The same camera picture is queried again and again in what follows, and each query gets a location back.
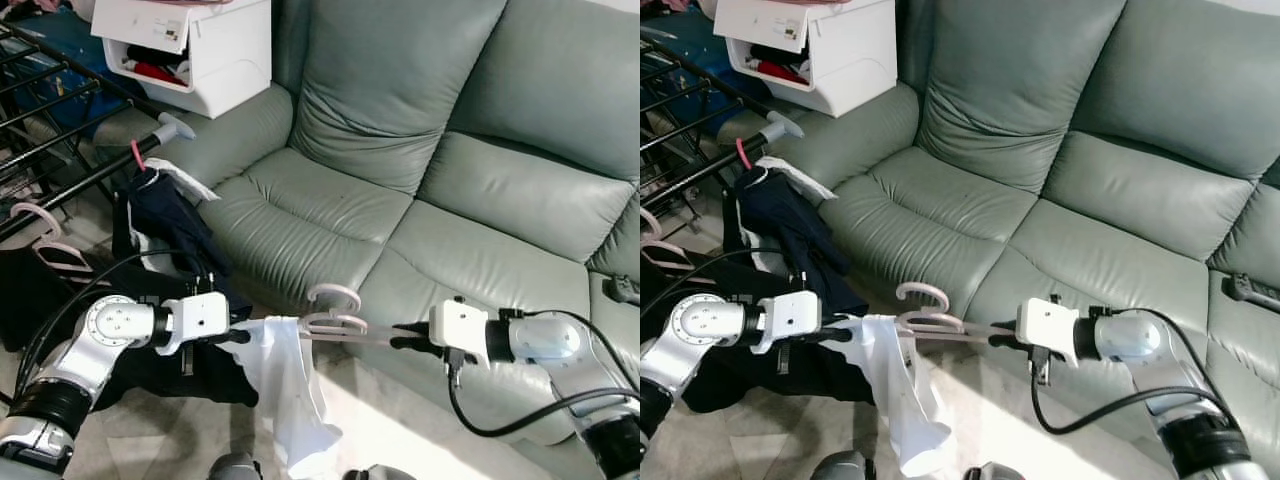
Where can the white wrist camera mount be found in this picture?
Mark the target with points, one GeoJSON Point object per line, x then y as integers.
{"type": "Point", "coordinates": [200, 315]}
{"type": "Point", "coordinates": [795, 315]}
{"type": "Point", "coordinates": [1048, 328]}
{"type": "Point", "coordinates": [460, 328]}

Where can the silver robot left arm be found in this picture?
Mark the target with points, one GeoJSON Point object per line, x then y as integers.
{"type": "Point", "coordinates": [100, 330]}
{"type": "Point", "coordinates": [700, 325]}

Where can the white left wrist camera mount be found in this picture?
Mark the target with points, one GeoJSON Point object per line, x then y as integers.
{"type": "Point", "coordinates": [200, 315]}
{"type": "Point", "coordinates": [795, 315]}

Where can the grey robot right leg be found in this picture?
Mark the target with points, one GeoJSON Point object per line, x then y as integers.
{"type": "Point", "coordinates": [380, 473]}
{"type": "Point", "coordinates": [995, 472]}

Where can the navy garment with white trim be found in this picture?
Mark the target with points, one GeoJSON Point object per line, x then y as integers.
{"type": "Point", "coordinates": [790, 225]}
{"type": "Point", "coordinates": [170, 220]}

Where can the red cloth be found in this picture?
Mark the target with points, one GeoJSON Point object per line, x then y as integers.
{"type": "Point", "coordinates": [160, 72]}
{"type": "Point", "coordinates": [785, 72]}

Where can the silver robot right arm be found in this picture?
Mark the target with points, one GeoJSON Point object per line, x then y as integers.
{"type": "Point", "coordinates": [1130, 340]}
{"type": "Point", "coordinates": [545, 340]}

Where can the white storage box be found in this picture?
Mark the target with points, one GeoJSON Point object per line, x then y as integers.
{"type": "Point", "coordinates": [850, 60]}
{"type": "Point", "coordinates": [230, 60]}

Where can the black metal drying rack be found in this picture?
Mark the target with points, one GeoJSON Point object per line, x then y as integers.
{"type": "Point", "coordinates": [700, 172]}
{"type": "Point", "coordinates": [80, 186]}

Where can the red plastic hanger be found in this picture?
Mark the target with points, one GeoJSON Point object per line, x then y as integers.
{"type": "Point", "coordinates": [135, 155]}
{"type": "Point", "coordinates": [741, 152]}

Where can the black garment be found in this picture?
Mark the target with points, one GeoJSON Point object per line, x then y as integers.
{"type": "Point", "coordinates": [150, 375]}
{"type": "Point", "coordinates": [770, 375]}

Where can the grey green leather sofa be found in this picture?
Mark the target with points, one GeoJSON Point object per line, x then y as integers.
{"type": "Point", "coordinates": [450, 200]}
{"type": "Point", "coordinates": [1080, 200]}

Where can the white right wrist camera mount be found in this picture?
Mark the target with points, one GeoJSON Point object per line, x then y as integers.
{"type": "Point", "coordinates": [1048, 328]}
{"type": "Point", "coordinates": [460, 328]}

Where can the pink plastic hanger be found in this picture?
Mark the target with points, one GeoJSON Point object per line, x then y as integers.
{"type": "Point", "coordinates": [925, 289]}
{"type": "Point", "coordinates": [655, 245]}
{"type": "Point", "coordinates": [35, 207]}
{"type": "Point", "coordinates": [335, 290]}

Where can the black remote control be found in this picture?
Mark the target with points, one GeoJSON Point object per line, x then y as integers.
{"type": "Point", "coordinates": [1255, 290]}

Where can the blue storage container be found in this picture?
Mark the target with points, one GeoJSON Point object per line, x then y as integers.
{"type": "Point", "coordinates": [60, 60]}
{"type": "Point", "coordinates": [690, 65]}

